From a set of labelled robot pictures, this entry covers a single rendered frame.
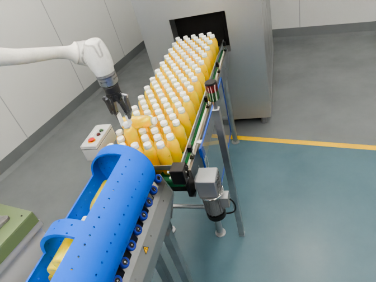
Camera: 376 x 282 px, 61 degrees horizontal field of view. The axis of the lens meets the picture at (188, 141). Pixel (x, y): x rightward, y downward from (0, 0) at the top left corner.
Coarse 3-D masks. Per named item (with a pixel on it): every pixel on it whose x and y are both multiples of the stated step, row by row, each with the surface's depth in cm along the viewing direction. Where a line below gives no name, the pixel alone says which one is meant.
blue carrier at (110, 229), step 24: (120, 144) 137; (96, 168) 147; (120, 168) 127; (144, 168) 135; (96, 192) 145; (120, 192) 120; (144, 192) 132; (72, 216) 130; (96, 216) 110; (120, 216) 115; (48, 240) 114; (96, 240) 104; (120, 240) 112; (48, 264) 116; (72, 264) 96; (96, 264) 101
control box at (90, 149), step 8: (96, 128) 180; (104, 128) 178; (112, 128) 182; (88, 136) 175; (96, 136) 173; (104, 136) 173; (112, 136) 182; (88, 144) 168; (96, 144) 167; (104, 144) 173; (88, 152) 170; (96, 152) 168; (88, 160) 174
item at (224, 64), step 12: (228, 60) 283; (228, 96) 284; (228, 108) 291; (204, 120) 198; (192, 168) 168; (192, 180) 167; (192, 192) 166; (180, 204) 226; (192, 204) 224; (216, 228) 232
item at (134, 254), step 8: (160, 184) 156; (160, 192) 153; (152, 208) 145; (152, 216) 143; (144, 224) 138; (144, 232) 136; (136, 248) 129; (136, 256) 128; (128, 272) 122; (128, 280) 120
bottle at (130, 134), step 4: (124, 128) 161; (128, 128) 160; (132, 128) 161; (124, 132) 162; (128, 132) 161; (132, 132) 161; (136, 132) 163; (124, 136) 163; (128, 136) 161; (132, 136) 162; (136, 136) 163; (128, 140) 163; (132, 140) 163; (136, 140) 164; (128, 144) 166; (140, 144) 168
